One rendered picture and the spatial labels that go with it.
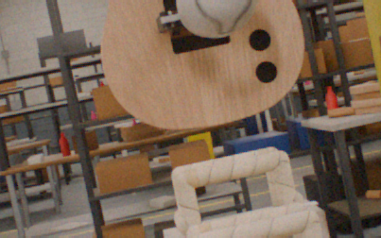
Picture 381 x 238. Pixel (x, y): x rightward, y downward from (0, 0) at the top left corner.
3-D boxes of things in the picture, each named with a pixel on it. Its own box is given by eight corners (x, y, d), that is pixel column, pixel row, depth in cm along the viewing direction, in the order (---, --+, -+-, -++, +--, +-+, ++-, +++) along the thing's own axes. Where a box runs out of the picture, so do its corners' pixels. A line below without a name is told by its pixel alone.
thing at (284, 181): (297, 210, 144) (286, 157, 143) (301, 212, 141) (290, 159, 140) (279, 213, 143) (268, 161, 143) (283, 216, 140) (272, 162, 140)
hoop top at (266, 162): (288, 165, 143) (285, 147, 143) (291, 167, 140) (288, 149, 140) (175, 190, 142) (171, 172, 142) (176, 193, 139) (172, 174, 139)
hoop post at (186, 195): (202, 230, 143) (191, 178, 142) (204, 233, 140) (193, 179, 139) (184, 234, 142) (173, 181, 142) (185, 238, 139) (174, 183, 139)
